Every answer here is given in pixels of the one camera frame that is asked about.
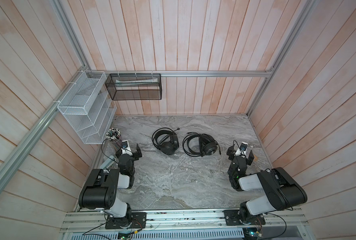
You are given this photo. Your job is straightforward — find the small black wired headphones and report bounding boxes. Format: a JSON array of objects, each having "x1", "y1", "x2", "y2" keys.
[{"x1": 182, "y1": 132, "x2": 221, "y2": 157}]

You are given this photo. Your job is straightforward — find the large black gaming headset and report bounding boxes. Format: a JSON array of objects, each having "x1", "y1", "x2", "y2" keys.
[{"x1": 151, "y1": 128, "x2": 180, "y2": 156}]

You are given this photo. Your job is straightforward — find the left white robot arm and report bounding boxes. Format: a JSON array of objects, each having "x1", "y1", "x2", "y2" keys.
[{"x1": 78, "y1": 141, "x2": 147, "y2": 231}]

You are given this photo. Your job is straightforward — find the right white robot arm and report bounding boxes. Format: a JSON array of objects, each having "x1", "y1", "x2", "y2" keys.
[{"x1": 224, "y1": 143, "x2": 308, "y2": 226}]

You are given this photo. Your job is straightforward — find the clear cup of pencils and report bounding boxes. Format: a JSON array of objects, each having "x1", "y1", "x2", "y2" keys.
[{"x1": 105, "y1": 128, "x2": 122, "y2": 150}]

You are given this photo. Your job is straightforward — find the papers in black basket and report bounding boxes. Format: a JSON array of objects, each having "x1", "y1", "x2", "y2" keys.
[{"x1": 114, "y1": 78, "x2": 159, "y2": 88}]

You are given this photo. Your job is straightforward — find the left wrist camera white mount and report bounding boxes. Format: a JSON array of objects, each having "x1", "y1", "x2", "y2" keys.
[{"x1": 120, "y1": 141, "x2": 133, "y2": 156}]

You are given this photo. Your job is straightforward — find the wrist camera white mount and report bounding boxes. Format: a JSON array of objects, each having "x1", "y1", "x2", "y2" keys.
[
  {"x1": 120, "y1": 141, "x2": 133, "y2": 156},
  {"x1": 235, "y1": 142, "x2": 248, "y2": 156}
]

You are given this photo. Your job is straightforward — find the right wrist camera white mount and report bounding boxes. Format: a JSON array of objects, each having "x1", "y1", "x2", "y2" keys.
[{"x1": 235, "y1": 142, "x2": 248, "y2": 156}]

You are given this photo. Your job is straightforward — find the white wire mesh wall shelf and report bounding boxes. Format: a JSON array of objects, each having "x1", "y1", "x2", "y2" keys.
[{"x1": 58, "y1": 71, "x2": 117, "y2": 145}]

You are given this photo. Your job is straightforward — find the black wire mesh wall basket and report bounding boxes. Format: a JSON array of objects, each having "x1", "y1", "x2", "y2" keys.
[{"x1": 105, "y1": 73, "x2": 162, "y2": 101}]

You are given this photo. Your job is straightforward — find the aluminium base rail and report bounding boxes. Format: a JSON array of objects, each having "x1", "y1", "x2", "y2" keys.
[{"x1": 58, "y1": 207, "x2": 316, "y2": 240}]

